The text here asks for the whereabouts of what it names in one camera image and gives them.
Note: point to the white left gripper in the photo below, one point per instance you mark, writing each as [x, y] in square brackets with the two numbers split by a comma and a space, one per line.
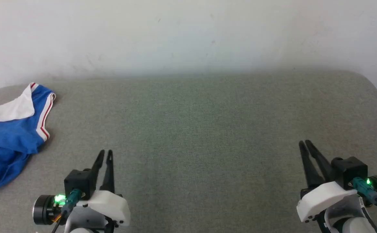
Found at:
[109, 207]

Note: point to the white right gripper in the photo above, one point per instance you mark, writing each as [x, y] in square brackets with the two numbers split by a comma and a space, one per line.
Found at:
[324, 200]

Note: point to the blue Lakers jersey white sleeves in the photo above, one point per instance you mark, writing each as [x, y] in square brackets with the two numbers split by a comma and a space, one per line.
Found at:
[7, 142]

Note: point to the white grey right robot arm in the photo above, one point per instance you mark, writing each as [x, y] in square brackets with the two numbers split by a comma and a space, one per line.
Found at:
[356, 228]

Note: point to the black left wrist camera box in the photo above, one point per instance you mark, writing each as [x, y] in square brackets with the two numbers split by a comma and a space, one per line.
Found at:
[78, 183]

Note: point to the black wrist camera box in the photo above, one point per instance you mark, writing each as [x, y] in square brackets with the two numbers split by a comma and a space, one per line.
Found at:
[78, 183]
[350, 170]

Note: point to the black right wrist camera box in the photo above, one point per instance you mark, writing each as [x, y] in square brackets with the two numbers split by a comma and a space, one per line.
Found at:
[350, 170]

